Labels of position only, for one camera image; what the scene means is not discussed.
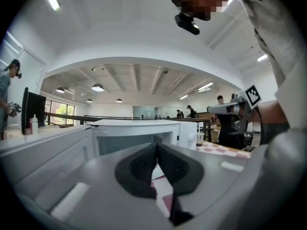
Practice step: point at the long dark wooden table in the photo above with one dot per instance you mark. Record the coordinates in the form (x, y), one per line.
(192, 119)

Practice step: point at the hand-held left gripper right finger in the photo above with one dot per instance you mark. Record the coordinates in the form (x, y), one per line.
(216, 183)

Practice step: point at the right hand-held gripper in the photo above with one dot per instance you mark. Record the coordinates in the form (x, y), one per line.
(251, 96)

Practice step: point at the person's right forearm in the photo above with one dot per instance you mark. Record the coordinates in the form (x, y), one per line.
(271, 115)

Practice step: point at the red bottle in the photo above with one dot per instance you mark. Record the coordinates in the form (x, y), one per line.
(30, 127)

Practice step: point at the metal railing with wooden handrail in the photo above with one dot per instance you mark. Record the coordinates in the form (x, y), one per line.
(72, 117)

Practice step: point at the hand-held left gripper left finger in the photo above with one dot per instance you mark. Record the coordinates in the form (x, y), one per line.
(100, 190)

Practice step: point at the red white checkered tablecloth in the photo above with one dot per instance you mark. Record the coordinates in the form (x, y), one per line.
(216, 150)

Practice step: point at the black head camera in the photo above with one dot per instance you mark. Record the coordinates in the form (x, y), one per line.
(187, 24)

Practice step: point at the white microwave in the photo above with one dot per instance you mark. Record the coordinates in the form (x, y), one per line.
(134, 126)

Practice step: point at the white bottle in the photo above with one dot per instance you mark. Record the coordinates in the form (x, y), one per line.
(35, 125)

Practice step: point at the black monitor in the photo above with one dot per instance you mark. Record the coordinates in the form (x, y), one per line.
(32, 109)

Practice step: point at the person's grey sweatshirt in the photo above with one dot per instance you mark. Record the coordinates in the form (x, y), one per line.
(271, 32)

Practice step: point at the large pendant lamp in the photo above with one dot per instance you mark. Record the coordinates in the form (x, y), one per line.
(98, 87)

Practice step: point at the clear plastic cup with straw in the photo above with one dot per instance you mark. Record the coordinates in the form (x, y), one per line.
(199, 139)

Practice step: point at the window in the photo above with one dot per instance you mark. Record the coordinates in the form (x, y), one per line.
(62, 111)

